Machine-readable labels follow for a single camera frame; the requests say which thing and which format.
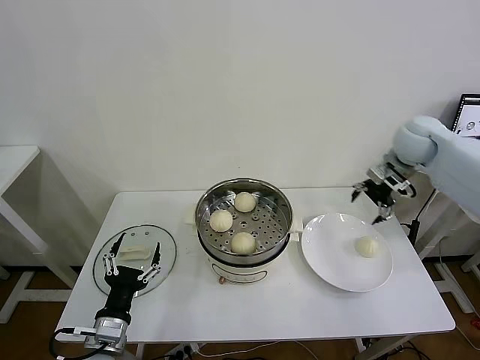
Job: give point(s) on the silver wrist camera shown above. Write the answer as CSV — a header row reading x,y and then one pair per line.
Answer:
x,y
393,178
84,332

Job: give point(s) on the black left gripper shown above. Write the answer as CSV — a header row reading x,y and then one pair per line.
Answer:
x,y
122,288

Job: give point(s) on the white side table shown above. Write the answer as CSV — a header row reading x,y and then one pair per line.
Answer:
x,y
18,157

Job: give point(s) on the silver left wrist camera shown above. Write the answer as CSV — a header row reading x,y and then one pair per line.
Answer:
x,y
84,332

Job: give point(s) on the white round plate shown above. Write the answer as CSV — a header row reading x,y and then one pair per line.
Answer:
x,y
330,258

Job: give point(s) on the open grey laptop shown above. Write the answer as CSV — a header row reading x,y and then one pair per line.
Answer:
x,y
468,112

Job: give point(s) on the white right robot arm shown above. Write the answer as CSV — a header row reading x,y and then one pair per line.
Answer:
x,y
450,157

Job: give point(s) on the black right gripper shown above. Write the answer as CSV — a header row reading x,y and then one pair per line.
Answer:
x,y
382,192

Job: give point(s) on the white steamed baozi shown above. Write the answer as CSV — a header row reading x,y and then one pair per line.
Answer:
x,y
243,243
245,202
221,220
367,247

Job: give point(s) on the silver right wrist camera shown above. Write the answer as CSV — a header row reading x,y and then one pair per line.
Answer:
x,y
393,178

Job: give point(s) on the steel perforated steamer basket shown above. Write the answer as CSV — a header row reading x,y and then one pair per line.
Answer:
x,y
279,232

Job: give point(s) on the white floor power strip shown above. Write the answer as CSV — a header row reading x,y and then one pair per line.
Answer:
x,y
183,350

